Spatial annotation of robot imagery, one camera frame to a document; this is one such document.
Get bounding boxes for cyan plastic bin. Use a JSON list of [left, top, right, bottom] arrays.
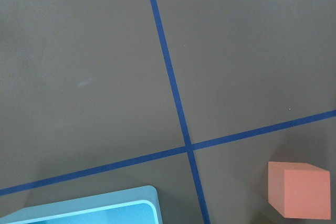
[[1, 185, 163, 223]]

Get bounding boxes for near orange foam block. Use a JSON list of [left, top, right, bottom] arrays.
[[268, 162, 331, 220]]

